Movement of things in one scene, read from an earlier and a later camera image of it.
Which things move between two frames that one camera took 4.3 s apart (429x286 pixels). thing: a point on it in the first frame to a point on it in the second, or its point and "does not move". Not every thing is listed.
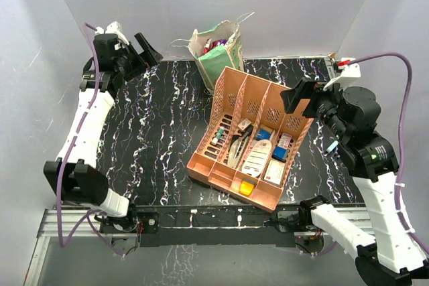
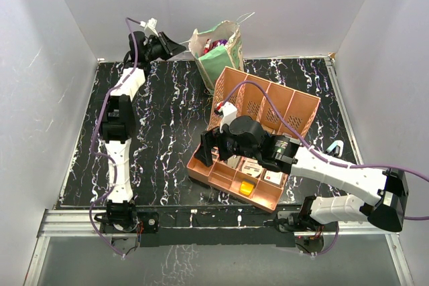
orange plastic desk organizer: x=250 y=145 does not move
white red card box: x=274 y=171 does not move
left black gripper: x=150 y=55 to x=169 y=47
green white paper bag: x=214 y=49 does not move
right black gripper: x=303 y=90 to x=208 y=142
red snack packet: x=208 y=46 does not move
